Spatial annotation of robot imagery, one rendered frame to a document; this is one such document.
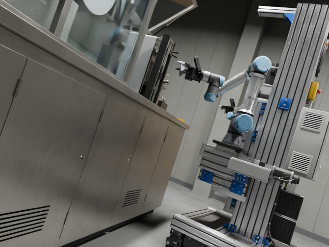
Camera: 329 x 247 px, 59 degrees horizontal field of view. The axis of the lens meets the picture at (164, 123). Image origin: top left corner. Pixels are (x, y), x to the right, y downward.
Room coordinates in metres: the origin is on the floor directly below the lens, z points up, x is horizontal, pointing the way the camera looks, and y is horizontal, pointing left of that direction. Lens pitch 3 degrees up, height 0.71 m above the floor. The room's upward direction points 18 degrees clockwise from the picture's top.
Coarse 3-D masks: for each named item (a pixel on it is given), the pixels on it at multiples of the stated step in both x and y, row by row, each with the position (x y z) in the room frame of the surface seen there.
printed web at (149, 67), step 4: (156, 44) 2.25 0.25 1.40; (152, 52) 2.22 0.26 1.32; (148, 64) 2.22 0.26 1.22; (152, 64) 2.37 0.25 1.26; (148, 68) 2.37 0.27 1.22; (148, 72) 2.37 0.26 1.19; (144, 76) 2.22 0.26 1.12; (148, 76) 2.37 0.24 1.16; (144, 80) 2.40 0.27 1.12; (140, 88) 2.22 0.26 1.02
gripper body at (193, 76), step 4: (188, 68) 1.99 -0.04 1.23; (192, 68) 1.99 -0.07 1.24; (188, 72) 1.99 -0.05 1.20; (192, 72) 1.98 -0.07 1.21; (196, 72) 2.00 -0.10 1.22; (188, 76) 1.98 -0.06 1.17; (192, 76) 1.98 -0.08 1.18; (196, 76) 2.00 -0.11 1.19; (200, 76) 2.00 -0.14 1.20; (196, 80) 2.01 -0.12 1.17; (200, 80) 1.99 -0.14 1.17
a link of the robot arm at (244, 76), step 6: (246, 72) 2.08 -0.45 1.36; (234, 78) 2.10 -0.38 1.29; (240, 78) 2.09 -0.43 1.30; (246, 78) 2.10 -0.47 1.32; (228, 84) 2.10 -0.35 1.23; (234, 84) 2.10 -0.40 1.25; (222, 90) 2.10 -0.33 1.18; (228, 90) 2.12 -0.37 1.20; (204, 96) 2.13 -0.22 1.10; (216, 96) 2.11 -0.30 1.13
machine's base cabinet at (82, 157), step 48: (0, 48) 0.77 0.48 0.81; (0, 96) 0.82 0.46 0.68; (48, 96) 0.98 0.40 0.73; (96, 96) 1.24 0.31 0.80; (0, 144) 0.87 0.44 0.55; (48, 144) 1.06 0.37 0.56; (96, 144) 1.36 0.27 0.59; (144, 144) 1.91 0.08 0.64; (0, 192) 0.93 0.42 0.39; (48, 192) 1.15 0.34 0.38; (96, 192) 1.51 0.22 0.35; (144, 192) 2.20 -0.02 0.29; (0, 240) 0.99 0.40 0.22; (48, 240) 1.25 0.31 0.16
